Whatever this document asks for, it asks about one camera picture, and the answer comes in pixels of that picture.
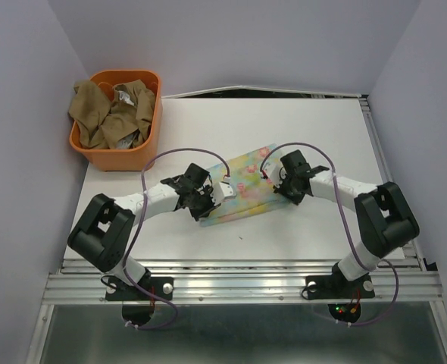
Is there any pastel floral skirt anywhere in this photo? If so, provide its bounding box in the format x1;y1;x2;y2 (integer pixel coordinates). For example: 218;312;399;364
200;144;290;227

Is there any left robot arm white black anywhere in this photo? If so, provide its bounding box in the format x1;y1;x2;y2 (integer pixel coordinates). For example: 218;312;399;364
67;163;232;299

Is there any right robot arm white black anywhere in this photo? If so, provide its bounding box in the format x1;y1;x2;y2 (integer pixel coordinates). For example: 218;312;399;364
261;150;420;296

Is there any orange plastic basket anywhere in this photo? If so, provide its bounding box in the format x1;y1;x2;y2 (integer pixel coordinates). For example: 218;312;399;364
68;70;162;171

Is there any khaki brown skirt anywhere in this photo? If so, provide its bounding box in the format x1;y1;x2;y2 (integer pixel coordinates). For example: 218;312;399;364
68;80;156;149

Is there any white patterned garment in basket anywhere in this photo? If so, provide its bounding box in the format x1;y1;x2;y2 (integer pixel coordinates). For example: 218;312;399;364
116;89;136;107

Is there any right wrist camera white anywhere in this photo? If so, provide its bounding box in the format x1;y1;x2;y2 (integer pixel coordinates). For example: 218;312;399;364
262;162;282;187

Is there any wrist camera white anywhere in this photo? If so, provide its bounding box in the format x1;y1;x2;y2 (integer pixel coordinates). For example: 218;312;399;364
211;182;236;205
262;162;282;187

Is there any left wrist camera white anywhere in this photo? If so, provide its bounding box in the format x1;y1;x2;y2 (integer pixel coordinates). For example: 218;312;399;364
211;182;236;205

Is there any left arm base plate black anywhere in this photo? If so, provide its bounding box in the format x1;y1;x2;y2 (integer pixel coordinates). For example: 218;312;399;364
105;275;175;303

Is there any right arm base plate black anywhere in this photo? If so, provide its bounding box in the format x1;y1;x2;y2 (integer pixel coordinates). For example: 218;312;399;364
301;275;375;300

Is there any aluminium right side rail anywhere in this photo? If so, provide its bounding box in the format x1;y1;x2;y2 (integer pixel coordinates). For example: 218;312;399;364
358;94;417;266

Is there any aluminium front rail frame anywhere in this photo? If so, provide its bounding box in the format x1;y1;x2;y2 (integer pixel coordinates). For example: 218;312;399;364
42;258;443;305

